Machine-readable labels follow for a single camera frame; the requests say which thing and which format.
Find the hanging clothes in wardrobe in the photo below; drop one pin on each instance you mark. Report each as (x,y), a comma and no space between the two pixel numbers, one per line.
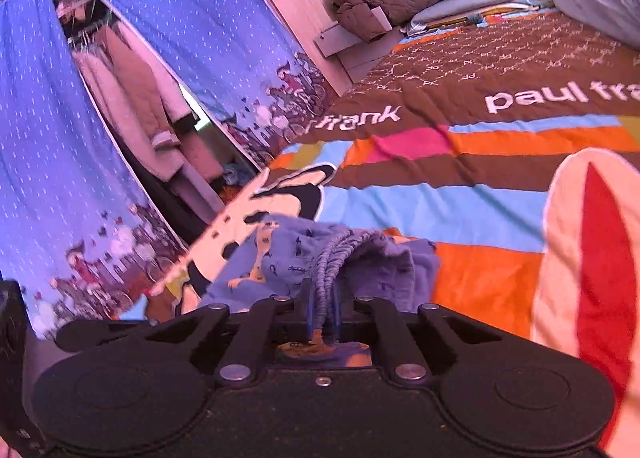
(145,108)

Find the colourful cartoon printed blanket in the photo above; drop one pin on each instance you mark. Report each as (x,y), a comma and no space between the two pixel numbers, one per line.
(450,178)

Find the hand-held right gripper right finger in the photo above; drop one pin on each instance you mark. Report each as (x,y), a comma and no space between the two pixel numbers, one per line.
(395,333)

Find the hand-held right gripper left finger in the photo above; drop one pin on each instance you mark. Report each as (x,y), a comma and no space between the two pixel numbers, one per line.
(250,333)

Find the blue patterned pants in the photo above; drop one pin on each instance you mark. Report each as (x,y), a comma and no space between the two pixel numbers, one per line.
(360,258)

